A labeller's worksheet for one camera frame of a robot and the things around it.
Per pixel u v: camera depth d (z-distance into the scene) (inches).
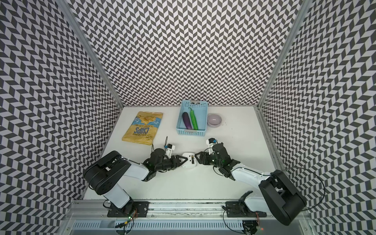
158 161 28.0
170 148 33.4
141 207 28.5
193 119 42.7
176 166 30.8
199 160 30.2
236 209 29.0
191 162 33.5
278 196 16.6
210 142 30.4
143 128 40.1
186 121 42.5
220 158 25.9
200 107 45.5
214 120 41.5
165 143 34.6
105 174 18.4
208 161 29.6
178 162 31.4
